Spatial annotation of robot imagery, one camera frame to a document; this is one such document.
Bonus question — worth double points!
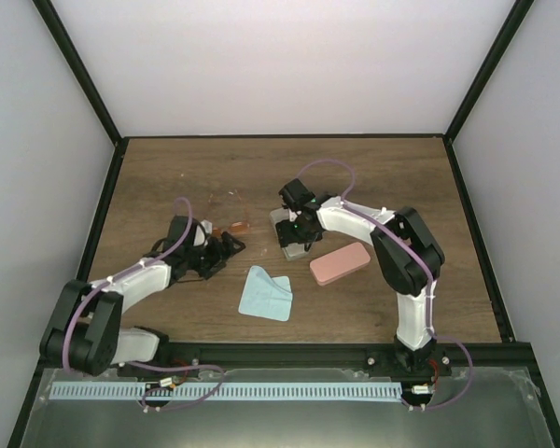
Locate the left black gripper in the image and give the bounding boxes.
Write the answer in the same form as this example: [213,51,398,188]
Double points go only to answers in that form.
[185,232,246,280]

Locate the grey glasses case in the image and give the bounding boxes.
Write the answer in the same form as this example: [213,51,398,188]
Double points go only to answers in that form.
[269,208,308,261]

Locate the pink glasses case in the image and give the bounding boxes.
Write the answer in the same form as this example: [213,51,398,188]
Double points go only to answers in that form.
[309,243,371,286]

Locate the blue cleaning cloth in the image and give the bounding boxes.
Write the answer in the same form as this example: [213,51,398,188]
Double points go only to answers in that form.
[238,266,293,322]

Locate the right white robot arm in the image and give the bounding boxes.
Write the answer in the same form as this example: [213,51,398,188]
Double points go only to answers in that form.
[271,178,445,376]

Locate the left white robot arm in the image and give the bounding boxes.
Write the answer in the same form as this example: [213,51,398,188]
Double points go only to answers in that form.
[39,216,245,377]

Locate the orange sunglasses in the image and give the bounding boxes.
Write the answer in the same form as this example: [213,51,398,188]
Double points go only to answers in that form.
[205,189,250,237]

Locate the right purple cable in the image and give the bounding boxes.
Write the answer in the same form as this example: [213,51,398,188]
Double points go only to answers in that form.
[296,160,473,414]

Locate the purple cable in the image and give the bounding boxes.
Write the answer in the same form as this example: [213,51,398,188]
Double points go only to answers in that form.
[63,196,226,414]
[296,160,473,414]

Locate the black aluminium frame rail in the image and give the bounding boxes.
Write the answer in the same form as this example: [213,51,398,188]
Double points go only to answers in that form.
[120,342,537,379]

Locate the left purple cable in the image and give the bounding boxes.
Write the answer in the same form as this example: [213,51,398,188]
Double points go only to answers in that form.
[63,196,226,414]

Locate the blue slotted cable duct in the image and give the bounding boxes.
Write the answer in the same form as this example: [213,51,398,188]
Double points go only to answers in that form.
[49,382,402,402]

